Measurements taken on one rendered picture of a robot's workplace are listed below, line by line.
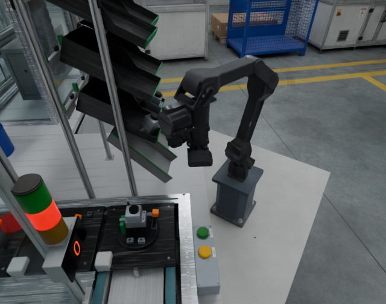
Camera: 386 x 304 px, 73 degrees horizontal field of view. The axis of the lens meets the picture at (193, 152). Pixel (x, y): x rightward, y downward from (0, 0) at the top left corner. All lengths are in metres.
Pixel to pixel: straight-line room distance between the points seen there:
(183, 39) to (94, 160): 3.65
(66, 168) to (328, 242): 1.83
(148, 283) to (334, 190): 2.06
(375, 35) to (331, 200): 4.45
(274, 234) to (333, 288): 1.05
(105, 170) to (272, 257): 0.84
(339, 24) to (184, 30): 2.83
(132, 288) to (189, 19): 4.28
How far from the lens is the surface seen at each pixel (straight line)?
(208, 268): 0.88
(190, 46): 4.86
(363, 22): 6.19
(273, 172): 1.33
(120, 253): 0.92
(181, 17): 4.71
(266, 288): 0.99
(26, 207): 0.54
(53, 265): 0.63
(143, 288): 0.91
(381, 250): 2.42
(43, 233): 0.60
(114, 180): 1.28
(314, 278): 2.08
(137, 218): 0.85
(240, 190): 0.94
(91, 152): 1.48
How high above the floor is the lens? 1.74
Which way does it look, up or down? 40 degrees down
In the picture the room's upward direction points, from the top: straight up
